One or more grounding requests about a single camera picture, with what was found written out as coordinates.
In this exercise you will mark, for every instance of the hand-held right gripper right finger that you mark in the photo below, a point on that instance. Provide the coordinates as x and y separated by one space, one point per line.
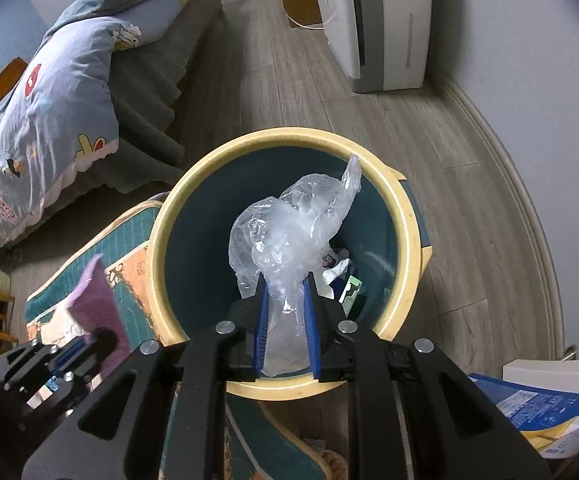
312 320

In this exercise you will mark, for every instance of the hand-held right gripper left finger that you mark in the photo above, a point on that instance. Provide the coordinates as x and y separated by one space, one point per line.
262 320

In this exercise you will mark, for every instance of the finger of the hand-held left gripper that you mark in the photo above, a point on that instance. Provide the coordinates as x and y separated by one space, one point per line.
72 357
104 342

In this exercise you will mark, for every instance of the pale green carton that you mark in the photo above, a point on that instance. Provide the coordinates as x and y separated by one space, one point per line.
353 296

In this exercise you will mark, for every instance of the purple cloth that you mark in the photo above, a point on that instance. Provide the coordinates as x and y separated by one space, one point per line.
97 295

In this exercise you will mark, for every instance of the white tissue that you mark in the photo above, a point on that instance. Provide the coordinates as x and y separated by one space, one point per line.
337 272

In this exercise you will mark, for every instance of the clear plastic bag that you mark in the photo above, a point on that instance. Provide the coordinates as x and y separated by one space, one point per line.
279 230

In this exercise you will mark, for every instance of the teal bin with yellow rim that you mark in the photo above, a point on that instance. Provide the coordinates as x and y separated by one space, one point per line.
199 220

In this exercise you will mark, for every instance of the teal orange quilted mat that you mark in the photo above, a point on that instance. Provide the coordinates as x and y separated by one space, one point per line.
137 310

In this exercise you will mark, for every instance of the beige slipper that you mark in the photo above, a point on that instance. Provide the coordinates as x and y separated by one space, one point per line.
327 462

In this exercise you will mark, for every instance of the blue white carton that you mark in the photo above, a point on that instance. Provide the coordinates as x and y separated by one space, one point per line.
519 405

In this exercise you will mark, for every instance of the grey bed skirt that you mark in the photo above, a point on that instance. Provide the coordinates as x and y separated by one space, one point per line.
159 90

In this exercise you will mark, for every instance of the pale cardboard box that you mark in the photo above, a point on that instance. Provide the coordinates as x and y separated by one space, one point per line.
559 375

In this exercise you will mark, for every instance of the bed with blue cartoon quilt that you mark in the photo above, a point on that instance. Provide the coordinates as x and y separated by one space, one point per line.
69 90

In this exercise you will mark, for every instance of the metal door stop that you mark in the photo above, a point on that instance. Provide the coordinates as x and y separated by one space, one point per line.
571 352

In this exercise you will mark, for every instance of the white air purifier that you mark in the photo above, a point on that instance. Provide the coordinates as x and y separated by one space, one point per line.
384 20

